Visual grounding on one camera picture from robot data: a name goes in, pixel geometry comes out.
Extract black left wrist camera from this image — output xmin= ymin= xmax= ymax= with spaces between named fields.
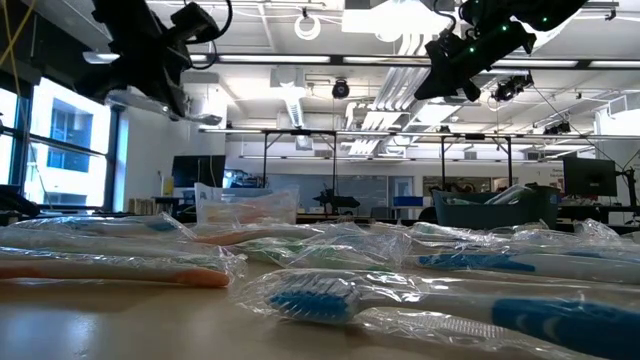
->
xmin=169 ymin=2 xmax=221 ymax=46

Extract ceiling light strip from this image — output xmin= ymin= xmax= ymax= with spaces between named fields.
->
xmin=487 ymin=58 xmax=640 ymax=70
xmin=82 ymin=49 xmax=334 ymax=65

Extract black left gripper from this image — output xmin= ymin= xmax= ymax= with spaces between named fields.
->
xmin=74 ymin=24 xmax=194 ymax=121

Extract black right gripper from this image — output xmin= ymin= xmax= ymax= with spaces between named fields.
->
xmin=413 ymin=22 xmax=537 ymax=103

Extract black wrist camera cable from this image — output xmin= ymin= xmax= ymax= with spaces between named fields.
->
xmin=189 ymin=0 xmax=235 ymax=71

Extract white cable coil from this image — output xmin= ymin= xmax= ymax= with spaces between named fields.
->
xmin=293 ymin=13 xmax=322 ymax=41

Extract clear plastic container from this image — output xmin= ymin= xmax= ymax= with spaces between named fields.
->
xmin=194 ymin=182 xmax=301 ymax=226

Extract black monitor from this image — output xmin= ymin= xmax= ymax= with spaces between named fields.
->
xmin=564 ymin=155 xmax=619 ymax=198
xmin=171 ymin=154 xmax=227 ymax=189

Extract teal plastic bin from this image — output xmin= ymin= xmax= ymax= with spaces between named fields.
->
xmin=432 ymin=184 xmax=561 ymax=231

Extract wooden blocks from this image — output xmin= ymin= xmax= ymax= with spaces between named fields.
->
xmin=127 ymin=198 xmax=157 ymax=215

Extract large glass window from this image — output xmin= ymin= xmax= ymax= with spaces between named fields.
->
xmin=0 ymin=74 xmax=120 ymax=211

